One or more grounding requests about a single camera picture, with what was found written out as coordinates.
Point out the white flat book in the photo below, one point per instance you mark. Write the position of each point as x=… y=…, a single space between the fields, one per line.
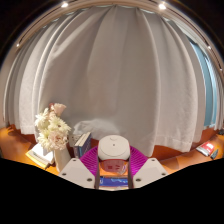
x=42 y=151

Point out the yellow flat book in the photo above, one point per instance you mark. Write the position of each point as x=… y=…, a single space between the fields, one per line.
x=36 y=159

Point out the white ceramic vase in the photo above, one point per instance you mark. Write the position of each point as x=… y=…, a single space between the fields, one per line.
x=62 y=159

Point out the white curtain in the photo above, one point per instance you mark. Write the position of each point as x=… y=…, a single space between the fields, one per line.
x=113 y=76

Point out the blue upright book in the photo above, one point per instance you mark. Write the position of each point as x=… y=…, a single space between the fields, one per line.
x=84 y=144

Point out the red and white book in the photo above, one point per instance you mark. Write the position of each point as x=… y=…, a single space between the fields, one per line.
x=205 y=148

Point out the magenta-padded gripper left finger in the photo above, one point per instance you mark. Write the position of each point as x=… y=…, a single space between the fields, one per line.
x=76 y=171

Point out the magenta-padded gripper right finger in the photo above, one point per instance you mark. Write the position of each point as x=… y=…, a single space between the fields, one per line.
x=150 y=171

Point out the window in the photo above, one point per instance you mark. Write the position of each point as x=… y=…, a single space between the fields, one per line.
x=205 y=86

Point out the white and pink flower bouquet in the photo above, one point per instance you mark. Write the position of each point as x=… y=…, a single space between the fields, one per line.
x=52 y=128

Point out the red and white charger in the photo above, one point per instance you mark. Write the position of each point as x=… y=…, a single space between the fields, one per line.
x=113 y=149

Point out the small black object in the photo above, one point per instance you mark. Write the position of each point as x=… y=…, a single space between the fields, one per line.
x=214 y=154

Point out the ceiling lights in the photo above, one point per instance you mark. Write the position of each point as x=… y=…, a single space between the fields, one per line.
x=64 y=4

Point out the blue flat book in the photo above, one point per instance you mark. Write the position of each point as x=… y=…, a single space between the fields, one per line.
x=114 y=181

